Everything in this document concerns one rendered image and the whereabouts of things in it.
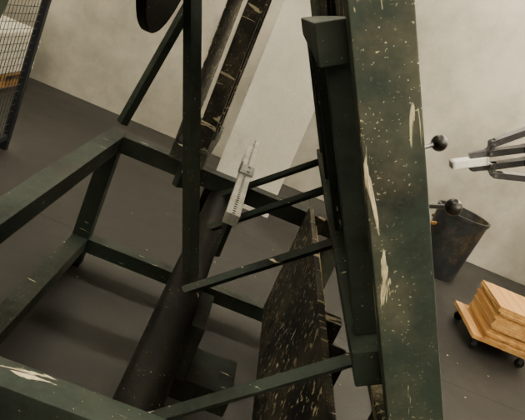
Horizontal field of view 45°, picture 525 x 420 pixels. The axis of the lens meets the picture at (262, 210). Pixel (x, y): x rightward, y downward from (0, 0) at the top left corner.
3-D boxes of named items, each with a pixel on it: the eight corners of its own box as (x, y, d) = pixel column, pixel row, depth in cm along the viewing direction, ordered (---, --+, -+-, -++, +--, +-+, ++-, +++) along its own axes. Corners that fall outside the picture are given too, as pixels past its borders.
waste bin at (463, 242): (463, 292, 596) (497, 232, 577) (411, 270, 593) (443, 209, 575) (451, 270, 648) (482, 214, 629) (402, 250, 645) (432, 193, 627)
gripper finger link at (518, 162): (542, 152, 124) (542, 159, 125) (483, 161, 125) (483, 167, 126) (549, 157, 121) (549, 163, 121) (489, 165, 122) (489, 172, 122)
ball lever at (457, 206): (399, 216, 141) (460, 218, 134) (397, 199, 140) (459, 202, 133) (405, 210, 144) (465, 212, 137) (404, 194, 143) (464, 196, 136)
